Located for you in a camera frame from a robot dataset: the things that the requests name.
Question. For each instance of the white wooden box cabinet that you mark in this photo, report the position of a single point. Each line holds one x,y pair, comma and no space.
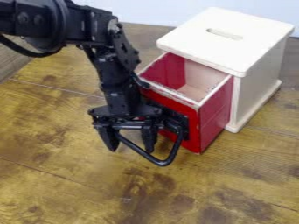
241,45

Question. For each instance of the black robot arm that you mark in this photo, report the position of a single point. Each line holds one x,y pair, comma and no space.
37,27

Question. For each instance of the black metal drawer handle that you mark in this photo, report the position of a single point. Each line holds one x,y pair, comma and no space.
172,124

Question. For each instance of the red wooden drawer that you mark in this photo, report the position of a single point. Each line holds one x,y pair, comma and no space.
193,90

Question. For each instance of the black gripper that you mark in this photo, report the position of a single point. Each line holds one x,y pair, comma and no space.
126,111

